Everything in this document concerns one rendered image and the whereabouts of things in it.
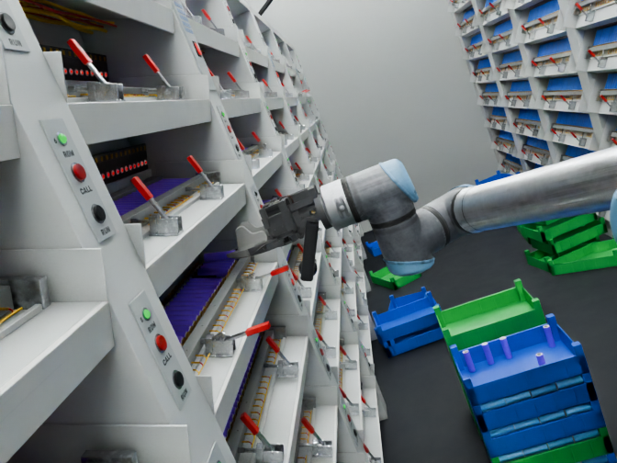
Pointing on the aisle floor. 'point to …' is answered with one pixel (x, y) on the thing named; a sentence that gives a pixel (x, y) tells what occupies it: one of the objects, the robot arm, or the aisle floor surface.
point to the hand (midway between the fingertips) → (235, 255)
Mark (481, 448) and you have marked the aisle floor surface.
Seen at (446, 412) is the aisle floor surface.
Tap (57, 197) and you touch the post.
